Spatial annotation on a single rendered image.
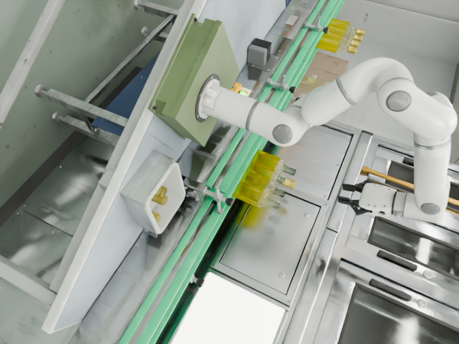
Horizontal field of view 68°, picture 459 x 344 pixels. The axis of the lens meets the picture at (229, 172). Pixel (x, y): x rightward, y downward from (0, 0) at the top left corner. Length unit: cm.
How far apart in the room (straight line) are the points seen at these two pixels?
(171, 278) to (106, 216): 32
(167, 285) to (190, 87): 64
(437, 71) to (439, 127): 667
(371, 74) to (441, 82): 643
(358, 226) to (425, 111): 78
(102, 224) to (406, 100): 84
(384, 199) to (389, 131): 497
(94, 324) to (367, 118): 554
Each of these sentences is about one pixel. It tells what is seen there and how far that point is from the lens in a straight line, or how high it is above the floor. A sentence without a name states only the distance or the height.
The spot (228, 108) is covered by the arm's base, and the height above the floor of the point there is 93.
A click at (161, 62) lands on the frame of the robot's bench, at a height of 67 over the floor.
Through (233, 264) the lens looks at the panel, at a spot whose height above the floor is 106.
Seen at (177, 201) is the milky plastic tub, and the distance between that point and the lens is 122.
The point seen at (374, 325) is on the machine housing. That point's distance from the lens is 146.
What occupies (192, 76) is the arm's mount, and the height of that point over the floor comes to 84.
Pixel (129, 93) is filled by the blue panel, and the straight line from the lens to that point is 158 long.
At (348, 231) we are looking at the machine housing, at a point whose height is 143.
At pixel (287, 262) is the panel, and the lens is 139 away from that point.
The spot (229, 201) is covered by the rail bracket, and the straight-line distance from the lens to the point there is 115.
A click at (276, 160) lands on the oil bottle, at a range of 142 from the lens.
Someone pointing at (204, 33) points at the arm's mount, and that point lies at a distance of 103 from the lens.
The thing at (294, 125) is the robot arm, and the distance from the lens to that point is 97.
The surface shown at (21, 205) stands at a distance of 177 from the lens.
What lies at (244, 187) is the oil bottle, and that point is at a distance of 134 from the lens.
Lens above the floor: 126
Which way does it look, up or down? 15 degrees down
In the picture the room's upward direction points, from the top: 112 degrees clockwise
